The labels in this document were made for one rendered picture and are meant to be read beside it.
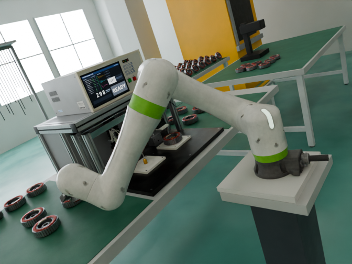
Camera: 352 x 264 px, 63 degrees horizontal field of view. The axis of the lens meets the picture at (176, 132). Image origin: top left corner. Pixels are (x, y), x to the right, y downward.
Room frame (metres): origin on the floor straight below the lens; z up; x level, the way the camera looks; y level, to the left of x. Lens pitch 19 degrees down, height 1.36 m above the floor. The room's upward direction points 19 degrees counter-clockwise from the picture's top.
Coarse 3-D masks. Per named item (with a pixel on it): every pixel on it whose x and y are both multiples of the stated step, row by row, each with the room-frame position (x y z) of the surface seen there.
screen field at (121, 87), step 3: (123, 81) 1.59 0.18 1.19; (117, 84) 1.56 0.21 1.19; (120, 84) 1.57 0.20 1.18; (123, 84) 1.58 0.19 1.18; (111, 87) 1.52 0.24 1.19; (114, 87) 1.54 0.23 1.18; (117, 87) 1.55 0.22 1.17; (120, 87) 1.56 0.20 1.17; (123, 87) 1.58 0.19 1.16; (126, 87) 1.59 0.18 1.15; (114, 90) 1.53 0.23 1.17; (117, 90) 1.55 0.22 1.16; (120, 90) 1.56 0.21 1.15; (123, 90) 1.57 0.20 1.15; (114, 93) 1.53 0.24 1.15; (117, 93) 1.54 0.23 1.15
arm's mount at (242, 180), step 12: (252, 156) 1.11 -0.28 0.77; (240, 168) 1.04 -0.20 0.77; (252, 168) 1.01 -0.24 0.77; (312, 168) 0.88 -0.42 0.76; (228, 180) 0.98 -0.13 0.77; (240, 180) 0.95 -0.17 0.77; (252, 180) 0.93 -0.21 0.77; (264, 180) 0.90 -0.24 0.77; (276, 180) 0.87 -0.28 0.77; (288, 180) 0.85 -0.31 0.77; (300, 180) 0.83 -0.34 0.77; (228, 192) 0.93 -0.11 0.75; (240, 192) 0.89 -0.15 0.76; (252, 192) 0.86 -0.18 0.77; (264, 192) 0.83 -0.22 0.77; (276, 192) 0.81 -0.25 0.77; (288, 192) 0.79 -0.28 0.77; (300, 192) 0.79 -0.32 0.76
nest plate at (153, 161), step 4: (148, 156) 1.46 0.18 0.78; (152, 156) 1.44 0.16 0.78; (156, 156) 1.43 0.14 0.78; (140, 160) 1.44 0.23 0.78; (148, 160) 1.41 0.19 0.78; (152, 160) 1.39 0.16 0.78; (156, 160) 1.37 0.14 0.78; (160, 160) 1.36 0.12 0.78; (140, 164) 1.39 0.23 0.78; (144, 164) 1.37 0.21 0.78; (148, 164) 1.35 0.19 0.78; (152, 164) 1.34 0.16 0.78; (156, 164) 1.33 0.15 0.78; (136, 168) 1.36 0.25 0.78; (140, 168) 1.34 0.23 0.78; (144, 168) 1.33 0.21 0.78; (148, 168) 1.31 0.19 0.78; (152, 168) 1.31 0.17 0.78; (136, 172) 1.33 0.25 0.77; (140, 172) 1.31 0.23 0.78; (144, 172) 1.29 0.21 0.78; (148, 172) 1.28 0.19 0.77
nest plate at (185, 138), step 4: (184, 136) 1.58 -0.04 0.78; (188, 136) 1.56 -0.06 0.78; (184, 140) 1.51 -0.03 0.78; (176, 144) 1.50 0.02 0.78; (180, 144) 1.48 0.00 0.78; (160, 148) 1.53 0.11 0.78; (164, 148) 1.51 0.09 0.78; (168, 148) 1.49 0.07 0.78; (172, 148) 1.47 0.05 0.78; (176, 148) 1.45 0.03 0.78
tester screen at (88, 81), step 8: (96, 72) 1.49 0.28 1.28; (104, 72) 1.52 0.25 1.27; (112, 72) 1.55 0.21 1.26; (120, 72) 1.59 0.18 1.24; (88, 80) 1.44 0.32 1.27; (96, 80) 1.48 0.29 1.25; (104, 80) 1.51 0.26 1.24; (120, 80) 1.58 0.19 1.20; (88, 88) 1.43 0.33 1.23; (96, 88) 1.46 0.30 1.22; (104, 88) 1.49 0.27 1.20; (112, 96) 1.51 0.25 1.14; (96, 104) 1.44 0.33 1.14
